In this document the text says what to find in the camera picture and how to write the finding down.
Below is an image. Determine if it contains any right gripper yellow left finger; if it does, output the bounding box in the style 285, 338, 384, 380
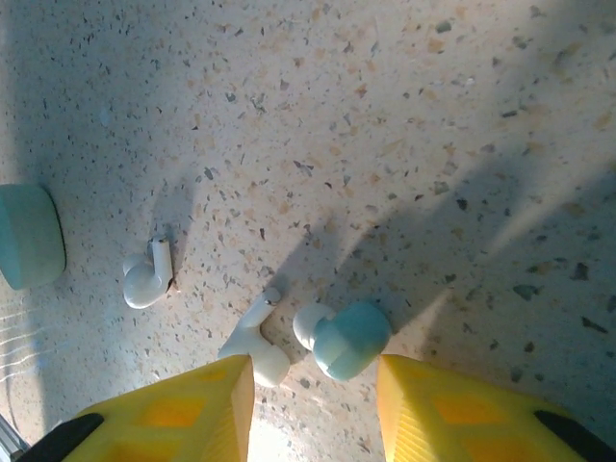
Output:
16, 353, 256, 462

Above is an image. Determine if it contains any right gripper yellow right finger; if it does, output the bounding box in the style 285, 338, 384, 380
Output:
376, 354, 616, 462

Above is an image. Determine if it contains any white stemmed earbud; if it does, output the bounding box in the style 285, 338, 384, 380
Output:
122, 236, 174, 310
217, 287, 290, 389

